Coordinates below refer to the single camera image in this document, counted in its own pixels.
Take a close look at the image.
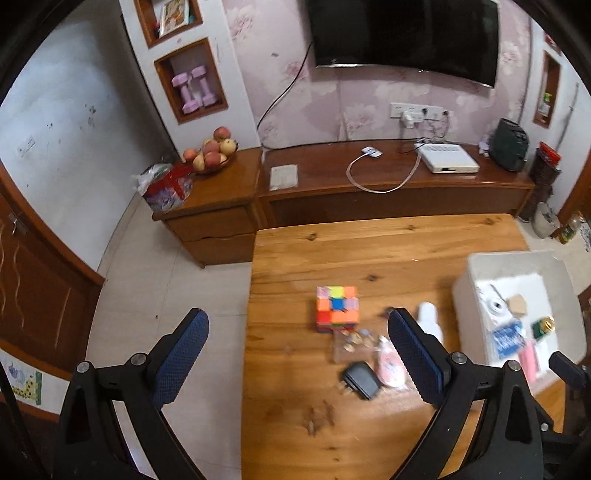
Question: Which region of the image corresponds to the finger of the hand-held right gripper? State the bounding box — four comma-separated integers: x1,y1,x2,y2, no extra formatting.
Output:
549,351,591,393

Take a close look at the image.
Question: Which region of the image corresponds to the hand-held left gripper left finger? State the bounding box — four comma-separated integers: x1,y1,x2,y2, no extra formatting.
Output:
54,308,210,480

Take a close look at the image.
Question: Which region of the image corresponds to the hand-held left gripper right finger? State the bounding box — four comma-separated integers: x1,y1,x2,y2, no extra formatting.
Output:
388,308,546,480

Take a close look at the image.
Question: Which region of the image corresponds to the pink bar case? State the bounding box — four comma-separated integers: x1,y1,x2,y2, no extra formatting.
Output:
518,342,541,384

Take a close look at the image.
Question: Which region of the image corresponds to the green bottle with gold cap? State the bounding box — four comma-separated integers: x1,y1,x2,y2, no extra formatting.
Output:
531,315,556,340

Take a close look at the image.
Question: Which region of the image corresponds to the blue dental floss box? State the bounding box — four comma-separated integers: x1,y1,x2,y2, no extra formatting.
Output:
491,320,527,361

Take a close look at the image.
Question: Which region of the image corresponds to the white storage box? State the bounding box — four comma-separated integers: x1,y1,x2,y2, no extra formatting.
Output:
451,249,588,396

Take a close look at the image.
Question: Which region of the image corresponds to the white compact camera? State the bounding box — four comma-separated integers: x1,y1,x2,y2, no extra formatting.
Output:
482,284,511,319

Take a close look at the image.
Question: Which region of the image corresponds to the pink correction tape dispenser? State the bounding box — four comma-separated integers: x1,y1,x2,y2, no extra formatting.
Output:
374,335,413,391

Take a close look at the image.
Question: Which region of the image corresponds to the white handheld fan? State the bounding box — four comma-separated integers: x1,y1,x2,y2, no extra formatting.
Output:
416,302,445,345

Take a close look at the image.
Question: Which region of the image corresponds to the black plug charger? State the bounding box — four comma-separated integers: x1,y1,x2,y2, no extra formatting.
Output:
336,361,382,401

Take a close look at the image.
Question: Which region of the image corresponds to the clear plastic case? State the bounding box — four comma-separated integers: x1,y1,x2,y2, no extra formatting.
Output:
333,329,377,363

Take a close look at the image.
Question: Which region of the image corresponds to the multicoloured puzzle cube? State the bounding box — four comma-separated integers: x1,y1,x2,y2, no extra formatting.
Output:
316,285,360,333

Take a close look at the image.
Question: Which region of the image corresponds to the yellow oil bottle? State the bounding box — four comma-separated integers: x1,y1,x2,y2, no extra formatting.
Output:
558,217,581,244

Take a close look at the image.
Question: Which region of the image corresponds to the wooden side cabinet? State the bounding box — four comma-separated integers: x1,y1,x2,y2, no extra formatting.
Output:
152,148,265,268

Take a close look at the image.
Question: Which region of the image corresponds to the white ceramic jar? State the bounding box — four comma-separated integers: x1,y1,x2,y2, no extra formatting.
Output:
531,202,560,239

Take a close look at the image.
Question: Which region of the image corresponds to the brown wooden door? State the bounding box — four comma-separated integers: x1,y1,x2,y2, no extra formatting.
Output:
0,159,105,411

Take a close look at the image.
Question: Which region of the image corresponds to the red gift bag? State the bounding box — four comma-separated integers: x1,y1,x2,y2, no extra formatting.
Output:
130,162,194,213

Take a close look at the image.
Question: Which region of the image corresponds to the wooden television cabinet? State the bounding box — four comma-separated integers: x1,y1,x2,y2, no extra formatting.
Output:
256,138,536,229

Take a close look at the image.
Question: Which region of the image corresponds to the brown fruit bowl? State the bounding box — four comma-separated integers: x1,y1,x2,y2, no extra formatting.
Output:
191,154,232,176

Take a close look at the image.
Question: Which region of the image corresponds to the dark jar with red lid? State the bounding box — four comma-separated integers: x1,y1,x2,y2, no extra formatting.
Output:
517,142,562,222

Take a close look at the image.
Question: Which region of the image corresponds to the white set-top box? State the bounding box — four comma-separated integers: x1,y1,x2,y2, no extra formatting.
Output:
418,143,481,175

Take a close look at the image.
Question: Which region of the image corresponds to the white paper sheet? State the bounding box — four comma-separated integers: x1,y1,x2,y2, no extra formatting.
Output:
269,165,299,191

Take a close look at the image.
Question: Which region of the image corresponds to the pile of apples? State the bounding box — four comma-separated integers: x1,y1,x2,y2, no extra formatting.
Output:
182,126,239,171

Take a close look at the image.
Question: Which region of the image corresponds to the black speaker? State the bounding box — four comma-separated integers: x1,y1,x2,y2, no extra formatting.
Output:
489,117,530,171

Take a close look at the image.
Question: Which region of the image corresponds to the grey metal rod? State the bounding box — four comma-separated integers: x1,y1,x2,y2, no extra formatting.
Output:
556,83,581,149

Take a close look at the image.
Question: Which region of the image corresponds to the pink dumbbell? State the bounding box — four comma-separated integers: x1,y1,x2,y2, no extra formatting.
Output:
191,66,218,108
172,71,197,114

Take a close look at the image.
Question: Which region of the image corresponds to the framed picture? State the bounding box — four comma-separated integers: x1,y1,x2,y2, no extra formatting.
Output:
157,0,191,36

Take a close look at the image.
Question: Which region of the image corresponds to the cartoon wall sticker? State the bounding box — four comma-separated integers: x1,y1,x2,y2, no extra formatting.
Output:
0,351,43,407

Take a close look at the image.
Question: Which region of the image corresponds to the white cable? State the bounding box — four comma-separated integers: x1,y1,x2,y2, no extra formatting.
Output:
347,150,424,194

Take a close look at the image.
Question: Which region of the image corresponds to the white wall socket strip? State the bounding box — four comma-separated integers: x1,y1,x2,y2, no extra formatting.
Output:
390,102,451,121

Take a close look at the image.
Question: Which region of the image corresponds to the black television cable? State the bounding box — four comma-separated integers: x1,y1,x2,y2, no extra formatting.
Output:
256,41,315,149

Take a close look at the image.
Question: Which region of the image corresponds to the black wall television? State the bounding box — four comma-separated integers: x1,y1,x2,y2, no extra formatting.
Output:
305,0,501,88

